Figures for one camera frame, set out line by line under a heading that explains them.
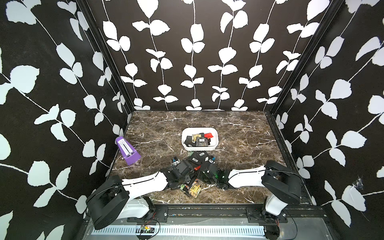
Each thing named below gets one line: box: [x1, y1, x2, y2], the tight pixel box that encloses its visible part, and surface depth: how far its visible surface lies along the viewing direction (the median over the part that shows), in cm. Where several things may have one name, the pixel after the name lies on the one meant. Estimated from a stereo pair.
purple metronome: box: [115, 136, 142, 166], surface depth 88 cm
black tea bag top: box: [185, 150, 210, 165], surface depth 95 cm
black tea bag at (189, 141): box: [184, 135, 197, 147], surface depth 103 cm
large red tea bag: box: [204, 132, 214, 140], surface depth 106 cm
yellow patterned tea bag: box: [188, 183, 202, 198], surface depth 83 cm
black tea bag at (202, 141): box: [196, 137, 211, 147], surface depth 101 cm
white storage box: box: [181, 127, 219, 151], surface depth 103 cm
